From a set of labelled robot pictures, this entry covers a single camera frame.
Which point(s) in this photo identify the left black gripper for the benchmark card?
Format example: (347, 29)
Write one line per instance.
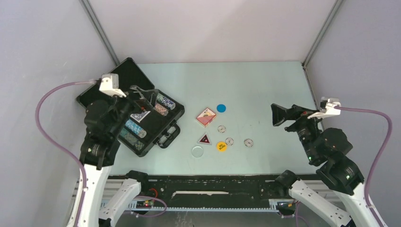
(139, 106)

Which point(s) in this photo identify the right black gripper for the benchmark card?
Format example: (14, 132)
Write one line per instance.
(299, 114)

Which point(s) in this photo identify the red playing card deck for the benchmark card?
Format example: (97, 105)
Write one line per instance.
(206, 117)

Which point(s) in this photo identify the all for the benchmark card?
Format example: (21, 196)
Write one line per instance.
(204, 139)

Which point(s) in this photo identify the clear round dealer button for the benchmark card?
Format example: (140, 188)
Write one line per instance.
(197, 151)

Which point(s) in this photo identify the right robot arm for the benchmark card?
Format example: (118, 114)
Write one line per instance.
(327, 150)

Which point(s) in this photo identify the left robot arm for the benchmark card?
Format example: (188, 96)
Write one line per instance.
(105, 120)

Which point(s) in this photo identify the black poker set case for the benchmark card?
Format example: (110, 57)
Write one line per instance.
(161, 130)

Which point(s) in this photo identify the green and blue chip stack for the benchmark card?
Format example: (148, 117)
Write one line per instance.
(166, 101)

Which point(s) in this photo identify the blue playing card deck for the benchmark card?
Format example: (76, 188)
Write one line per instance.
(138, 117)

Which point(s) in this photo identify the purple and orange chip stack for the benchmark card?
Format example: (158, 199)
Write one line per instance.
(161, 110)

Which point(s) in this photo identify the light blue chip stack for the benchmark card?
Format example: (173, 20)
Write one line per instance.
(131, 125)

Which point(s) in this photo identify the white poker chip right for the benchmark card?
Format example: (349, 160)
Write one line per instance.
(248, 142)

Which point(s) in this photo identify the white poker chip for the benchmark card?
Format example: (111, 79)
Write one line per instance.
(229, 141)
(248, 142)
(221, 129)

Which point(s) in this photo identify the teal green chip stack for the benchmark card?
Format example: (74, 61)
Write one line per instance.
(132, 141)

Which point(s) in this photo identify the white poker chip middle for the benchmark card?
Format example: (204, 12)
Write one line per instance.
(229, 141)

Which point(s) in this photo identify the blue round chip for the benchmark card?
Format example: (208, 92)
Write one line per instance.
(221, 108)

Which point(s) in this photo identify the white poker chip upper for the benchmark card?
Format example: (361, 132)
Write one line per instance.
(221, 129)

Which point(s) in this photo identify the yellow big blind button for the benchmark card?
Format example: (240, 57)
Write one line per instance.
(221, 146)

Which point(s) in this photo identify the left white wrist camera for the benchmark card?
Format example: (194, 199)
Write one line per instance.
(109, 85)

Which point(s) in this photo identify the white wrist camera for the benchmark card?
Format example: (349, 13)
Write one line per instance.
(109, 85)
(327, 108)

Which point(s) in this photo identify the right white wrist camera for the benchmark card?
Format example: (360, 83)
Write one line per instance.
(327, 108)

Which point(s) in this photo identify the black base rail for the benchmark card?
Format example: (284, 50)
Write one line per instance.
(237, 192)

